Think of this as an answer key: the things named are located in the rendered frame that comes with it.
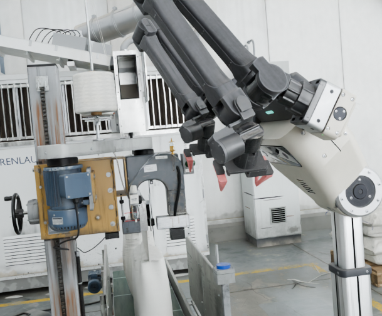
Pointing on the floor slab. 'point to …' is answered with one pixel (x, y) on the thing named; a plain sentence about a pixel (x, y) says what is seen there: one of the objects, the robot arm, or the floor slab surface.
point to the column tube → (71, 293)
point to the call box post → (226, 300)
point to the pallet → (381, 273)
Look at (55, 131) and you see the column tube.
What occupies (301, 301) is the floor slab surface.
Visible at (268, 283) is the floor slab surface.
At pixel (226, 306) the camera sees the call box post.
